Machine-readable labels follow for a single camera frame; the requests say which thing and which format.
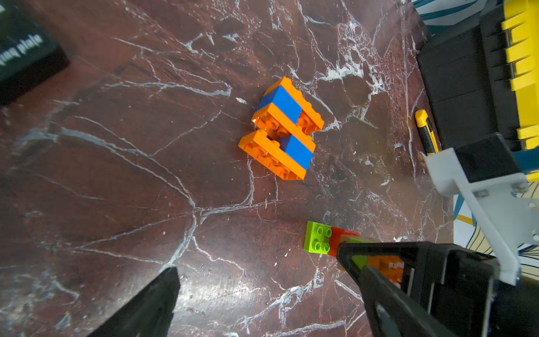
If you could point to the black charging board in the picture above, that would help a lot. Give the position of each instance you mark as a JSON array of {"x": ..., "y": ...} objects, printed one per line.
[{"x": 29, "y": 55}]

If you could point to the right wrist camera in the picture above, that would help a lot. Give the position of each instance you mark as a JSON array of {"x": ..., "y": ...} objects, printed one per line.
[{"x": 495, "y": 194}]

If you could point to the red 2x2 lego brick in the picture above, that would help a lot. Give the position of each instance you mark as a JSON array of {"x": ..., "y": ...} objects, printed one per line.
[{"x": 339, "y": 235}]

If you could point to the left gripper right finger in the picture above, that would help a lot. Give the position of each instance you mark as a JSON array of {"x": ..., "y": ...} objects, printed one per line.
[{"x": 391, "y": 312}]

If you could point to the blue 2x2 lego brick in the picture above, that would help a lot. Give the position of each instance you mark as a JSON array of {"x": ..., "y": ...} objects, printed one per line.
[
  {"x": 282, "y": 100},
  {"x": 296, "y": 150}
]

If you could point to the yellow utility knife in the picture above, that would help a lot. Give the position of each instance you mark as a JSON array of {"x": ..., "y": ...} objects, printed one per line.
[{"x": 426, "y": 132}]

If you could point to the orange 2x4 lego brick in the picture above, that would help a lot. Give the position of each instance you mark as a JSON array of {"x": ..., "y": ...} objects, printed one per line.
[
  {"x": 271, "y": 156},
  {"x": 277, "y": 125},
  {"x": 309, "y": 121}
]

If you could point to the small green lego brick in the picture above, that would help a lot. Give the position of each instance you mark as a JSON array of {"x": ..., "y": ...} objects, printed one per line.
[{"x": 317, "y": 238}]

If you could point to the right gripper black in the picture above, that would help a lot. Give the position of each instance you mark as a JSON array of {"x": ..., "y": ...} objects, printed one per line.
[{"x": 460, "y": 288}]

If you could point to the yellow black toolbox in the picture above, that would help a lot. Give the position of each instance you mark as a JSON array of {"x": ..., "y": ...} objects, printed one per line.
[{"x": 481, "y": 75}]

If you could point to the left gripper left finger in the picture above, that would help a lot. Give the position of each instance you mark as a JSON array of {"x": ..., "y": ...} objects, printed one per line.
[{"x": 149, "y": 313}]

